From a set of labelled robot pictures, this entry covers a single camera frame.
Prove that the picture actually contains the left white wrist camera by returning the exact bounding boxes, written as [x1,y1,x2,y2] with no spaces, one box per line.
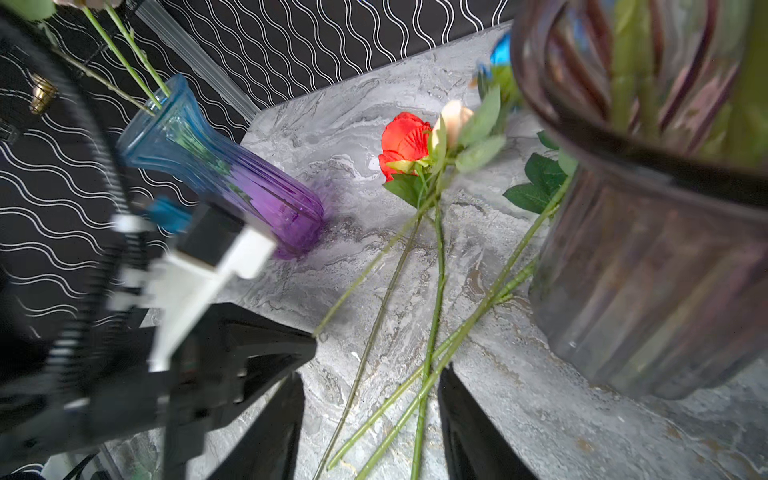
[107,201,277,373]

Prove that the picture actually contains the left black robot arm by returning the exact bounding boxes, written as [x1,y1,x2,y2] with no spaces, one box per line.
[1,1,323,479]

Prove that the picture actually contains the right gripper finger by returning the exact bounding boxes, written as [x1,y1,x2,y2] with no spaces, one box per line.
[438,366,535,479]

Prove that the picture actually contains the blue rose stem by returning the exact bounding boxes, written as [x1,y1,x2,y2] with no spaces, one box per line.
[326,32,577,480]

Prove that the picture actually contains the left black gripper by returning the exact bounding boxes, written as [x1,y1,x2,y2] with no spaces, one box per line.
[1,303,317,480]

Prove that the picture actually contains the cream bud flower stem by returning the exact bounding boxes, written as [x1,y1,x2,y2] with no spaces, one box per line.
[313,86,506,338]

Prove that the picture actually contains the blue purple glass vase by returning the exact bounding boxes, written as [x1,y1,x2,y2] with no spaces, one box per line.
[117,74,324,259]

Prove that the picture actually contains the smoky pink glass vase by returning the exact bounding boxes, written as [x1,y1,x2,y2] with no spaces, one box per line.
[510,1,767,400]

